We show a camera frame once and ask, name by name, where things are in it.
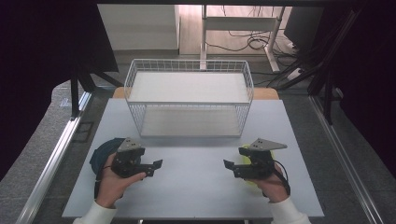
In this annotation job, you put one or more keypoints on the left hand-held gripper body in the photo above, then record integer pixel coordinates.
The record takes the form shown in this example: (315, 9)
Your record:
(127, 158)

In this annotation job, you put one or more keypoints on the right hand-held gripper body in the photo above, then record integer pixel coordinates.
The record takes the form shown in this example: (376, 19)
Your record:
(260, 165)

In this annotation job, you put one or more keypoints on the yellow-green plastic container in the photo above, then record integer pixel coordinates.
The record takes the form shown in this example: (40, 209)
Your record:
(246, 158)

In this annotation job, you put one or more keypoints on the round container dark blue lid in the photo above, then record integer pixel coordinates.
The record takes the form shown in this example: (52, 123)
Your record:
(102, 155)

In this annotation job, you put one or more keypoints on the person's right hand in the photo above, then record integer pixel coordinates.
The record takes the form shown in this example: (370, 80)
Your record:
(274, 188)

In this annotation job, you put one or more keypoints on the person's left hand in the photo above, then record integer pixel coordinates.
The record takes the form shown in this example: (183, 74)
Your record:
(109, 186)

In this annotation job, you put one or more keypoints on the tan wooden board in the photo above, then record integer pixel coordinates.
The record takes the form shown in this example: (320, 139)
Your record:
(266, 93)

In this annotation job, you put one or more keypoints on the black metal stand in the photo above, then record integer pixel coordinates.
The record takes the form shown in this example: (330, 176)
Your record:
(74, 93)
(327, 90)

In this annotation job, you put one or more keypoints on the white power strip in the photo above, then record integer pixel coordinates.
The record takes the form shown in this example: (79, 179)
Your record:
(294, 74)

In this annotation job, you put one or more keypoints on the dark curtain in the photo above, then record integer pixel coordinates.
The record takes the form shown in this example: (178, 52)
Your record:
(373, 77)
(34, 62)

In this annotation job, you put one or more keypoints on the aluminium rail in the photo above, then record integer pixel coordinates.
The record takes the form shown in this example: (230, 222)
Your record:
(53, 165)
(345, 161)

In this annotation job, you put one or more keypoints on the white desk frame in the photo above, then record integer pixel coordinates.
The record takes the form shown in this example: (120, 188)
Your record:
(239, 23)

